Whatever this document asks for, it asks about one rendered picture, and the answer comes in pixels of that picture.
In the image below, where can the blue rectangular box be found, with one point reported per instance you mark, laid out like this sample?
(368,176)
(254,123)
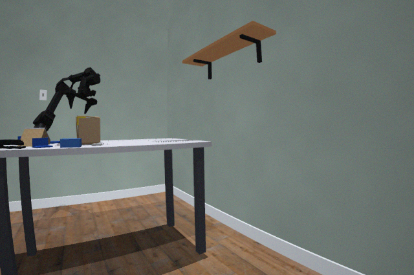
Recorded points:
(70,143)

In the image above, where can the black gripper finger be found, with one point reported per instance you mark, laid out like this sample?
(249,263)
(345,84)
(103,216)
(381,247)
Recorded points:
(87,106)
(70,99)

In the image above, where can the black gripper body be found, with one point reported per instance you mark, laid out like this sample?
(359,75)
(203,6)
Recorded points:
(81,95)

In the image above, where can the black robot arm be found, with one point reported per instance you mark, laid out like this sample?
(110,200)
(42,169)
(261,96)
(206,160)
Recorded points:
(46,118)

